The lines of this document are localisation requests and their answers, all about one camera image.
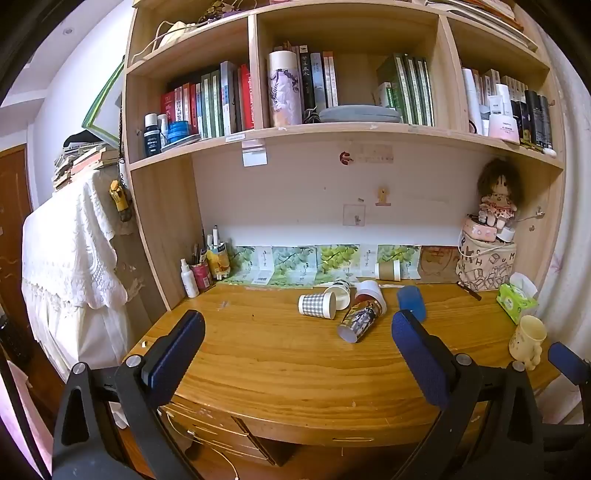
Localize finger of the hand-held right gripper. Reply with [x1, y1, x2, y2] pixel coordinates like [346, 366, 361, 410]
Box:
[549, 342, 591, 388]

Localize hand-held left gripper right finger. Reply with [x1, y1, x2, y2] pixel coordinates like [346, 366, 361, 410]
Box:
[392, 309, 543, 480]

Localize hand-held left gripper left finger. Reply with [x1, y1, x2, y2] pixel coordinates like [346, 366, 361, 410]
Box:
[52, 309, 206, 480]

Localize picture printed plastic tumbler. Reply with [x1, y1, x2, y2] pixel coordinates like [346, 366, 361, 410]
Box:
[337, 299, 384, 344]

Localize white cup with red band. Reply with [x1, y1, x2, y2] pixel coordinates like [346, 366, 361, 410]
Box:
[353, 279, 387, 315]

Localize white cup with dark pattern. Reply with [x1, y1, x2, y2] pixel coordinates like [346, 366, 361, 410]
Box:
[323, 279, 352, 311]

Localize grey checked paper cup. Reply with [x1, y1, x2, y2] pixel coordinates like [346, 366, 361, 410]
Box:
[298, 292, 338, 320]

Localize cream ceramic mug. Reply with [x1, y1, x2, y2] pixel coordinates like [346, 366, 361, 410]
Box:
[509, 315, 548, 371]

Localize blue plastic container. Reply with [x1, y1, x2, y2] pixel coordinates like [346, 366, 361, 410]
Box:
[397, 285, 427, 321]

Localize white spray bottle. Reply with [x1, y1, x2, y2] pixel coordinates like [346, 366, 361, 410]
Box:
[180, 258, 200, 298]

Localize wooden desk drawer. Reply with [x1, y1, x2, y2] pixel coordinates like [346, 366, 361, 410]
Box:
[159, 399, 278, 467]

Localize green tissue box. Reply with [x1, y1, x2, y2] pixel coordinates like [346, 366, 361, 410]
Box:
[496, 272, 539, 325]

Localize red pen holder can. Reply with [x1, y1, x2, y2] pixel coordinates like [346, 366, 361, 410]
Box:
[191, 261, 213, 291]

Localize white floral curtain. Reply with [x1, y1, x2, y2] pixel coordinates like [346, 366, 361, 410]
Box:
[531, 28, 591, 425]

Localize brown cardboard sheet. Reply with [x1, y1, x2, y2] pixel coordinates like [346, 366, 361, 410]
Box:
[418, 247, 462, 283]

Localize grape print card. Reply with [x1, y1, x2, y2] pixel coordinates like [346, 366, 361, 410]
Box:
[270, 246, 319, 287]
[222, 246, 273, 284]
[376, 244, 422, 280]
[315, 244, 361, 280]

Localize letter print fabric basket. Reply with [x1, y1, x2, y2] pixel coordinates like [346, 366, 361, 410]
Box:
[455, 235, 518, 292]

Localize pink box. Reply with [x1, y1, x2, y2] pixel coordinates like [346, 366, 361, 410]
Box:
[464, 215, 498, 241]

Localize yellow hanging toy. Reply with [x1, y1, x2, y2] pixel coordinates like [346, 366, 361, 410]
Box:
[108, 180, 132, 224]

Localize brown haired rag doll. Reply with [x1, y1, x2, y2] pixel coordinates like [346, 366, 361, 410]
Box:
[476, 158, 524, 229]

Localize white paper label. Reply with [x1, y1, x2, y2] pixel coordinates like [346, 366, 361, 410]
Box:
[242, 141, 269, 167]

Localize brown wooden door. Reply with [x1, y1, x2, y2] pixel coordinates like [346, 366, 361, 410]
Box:
[0, 144, 34, 319]

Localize pile of books and papers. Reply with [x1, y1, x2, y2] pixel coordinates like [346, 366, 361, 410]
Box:
[53, 131, 123, 190]

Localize dark cosmetic bottle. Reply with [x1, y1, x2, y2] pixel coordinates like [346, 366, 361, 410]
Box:
[144, 113, 162, 155]

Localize blue cosmetic jar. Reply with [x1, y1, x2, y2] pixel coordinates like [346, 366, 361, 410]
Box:
[167, 121, 191, 145]

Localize row of red and green books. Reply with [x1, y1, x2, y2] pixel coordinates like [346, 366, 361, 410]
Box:
[161, 60, 256, 139]

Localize grey oval case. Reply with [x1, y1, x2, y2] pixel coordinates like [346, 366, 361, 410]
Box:
[318, 105, 402, 124]

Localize green framed picture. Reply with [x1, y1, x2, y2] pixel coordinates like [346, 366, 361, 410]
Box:
[82, 60, 125, 144]

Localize row of cosmetic bottles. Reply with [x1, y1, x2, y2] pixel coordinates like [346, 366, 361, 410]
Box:
[462, 67, 558, 158]

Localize white floral cylinder tube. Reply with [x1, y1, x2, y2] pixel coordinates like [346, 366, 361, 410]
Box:
[269, 50, 304, 127]

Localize row of dark and white books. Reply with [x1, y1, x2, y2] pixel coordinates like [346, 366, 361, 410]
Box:
[274, 44, 339, 123]

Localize cream cloth bag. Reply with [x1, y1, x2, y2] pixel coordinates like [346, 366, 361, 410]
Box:
[134, 21, 199, 63]

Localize stack of flat books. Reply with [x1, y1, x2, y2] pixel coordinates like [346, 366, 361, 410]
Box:
[425, 0, 539, 51]

